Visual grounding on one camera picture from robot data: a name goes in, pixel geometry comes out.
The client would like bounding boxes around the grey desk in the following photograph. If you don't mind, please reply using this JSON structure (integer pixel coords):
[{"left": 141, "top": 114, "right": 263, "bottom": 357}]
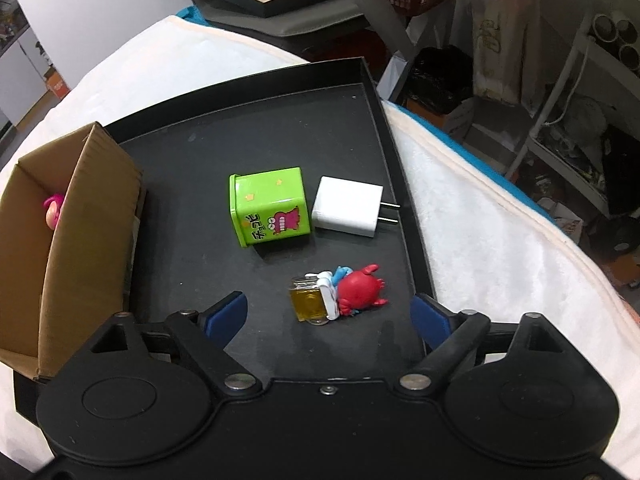
[{"left": 345, "top": 0, "right": 426, "bottom": 58}]

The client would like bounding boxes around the green cartoon toy box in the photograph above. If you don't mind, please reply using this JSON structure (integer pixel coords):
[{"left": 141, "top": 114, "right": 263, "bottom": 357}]
[{"left": 229, "top": 166, "right": 313, "bottom": 249}]

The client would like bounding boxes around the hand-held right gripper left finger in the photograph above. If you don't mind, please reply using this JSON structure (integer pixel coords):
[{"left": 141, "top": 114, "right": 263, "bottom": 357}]
[{"left": 70, "top": 291, "right": 261, "bottom": 400}]

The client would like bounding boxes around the printed tote bag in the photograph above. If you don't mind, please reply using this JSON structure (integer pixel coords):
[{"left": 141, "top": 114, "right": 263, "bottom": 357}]
[{"left": 470, "top": 0, "right": 538, "bottom": 106}]

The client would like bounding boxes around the orange carton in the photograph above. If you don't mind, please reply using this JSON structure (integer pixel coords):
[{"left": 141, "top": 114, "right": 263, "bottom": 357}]
[{"left": 44, "top": 67, "right": 71, "bottom": 101}]

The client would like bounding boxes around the white metal rack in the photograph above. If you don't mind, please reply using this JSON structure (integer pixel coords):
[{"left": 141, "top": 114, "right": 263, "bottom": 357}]
[{"left": 505, "top": 25, "right": 640, "bottom": 216}]

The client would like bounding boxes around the pink bear figure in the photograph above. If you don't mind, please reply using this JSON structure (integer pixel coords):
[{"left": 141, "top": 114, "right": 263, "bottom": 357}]
[{"left": 42, "top": 192, "right": 66, "bottom": 231}]

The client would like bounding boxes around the black shallow tray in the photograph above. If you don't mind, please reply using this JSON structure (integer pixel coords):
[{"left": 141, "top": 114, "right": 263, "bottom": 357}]
[{"left": 14, "top": 56, "right": 437, "bottom": 413}]

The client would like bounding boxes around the black bag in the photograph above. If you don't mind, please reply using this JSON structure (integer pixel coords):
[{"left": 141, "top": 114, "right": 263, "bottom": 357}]
[{"left": 407, "top": 46, "right": 473, "bottom": 116}]

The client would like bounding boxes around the white fan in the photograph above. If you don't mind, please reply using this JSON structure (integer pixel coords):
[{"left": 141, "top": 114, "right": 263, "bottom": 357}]
[{"left": 550, "top": 95, "right": 608, "bottom": 153}]

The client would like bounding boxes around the red crab figure with bottle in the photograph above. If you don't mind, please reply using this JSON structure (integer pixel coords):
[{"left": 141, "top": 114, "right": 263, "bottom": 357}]
[{"left": 288, "top": 262, "right": 390, "bottom": 326}]

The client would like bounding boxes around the white plug charger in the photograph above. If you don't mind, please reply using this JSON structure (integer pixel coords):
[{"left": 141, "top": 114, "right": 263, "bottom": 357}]
[{"left": 311, "top": 176, "right": 402, "bottom": 238}]

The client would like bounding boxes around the brown cardboard box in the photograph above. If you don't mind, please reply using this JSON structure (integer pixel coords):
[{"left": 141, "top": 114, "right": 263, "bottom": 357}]
[{"left": 0, "top": 121, "right": 146, "bottom": 381}]

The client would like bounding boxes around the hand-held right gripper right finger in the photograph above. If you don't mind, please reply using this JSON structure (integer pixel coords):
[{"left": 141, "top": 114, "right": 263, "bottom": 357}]
[{"left": 397, "top": 294, "right": 581, "bottom": 400}]

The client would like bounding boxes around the small white carton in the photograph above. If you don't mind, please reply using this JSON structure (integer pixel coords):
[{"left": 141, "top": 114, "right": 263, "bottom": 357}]
[{"left": 440, "top": 97, "right": 476, "bottom": 138}]

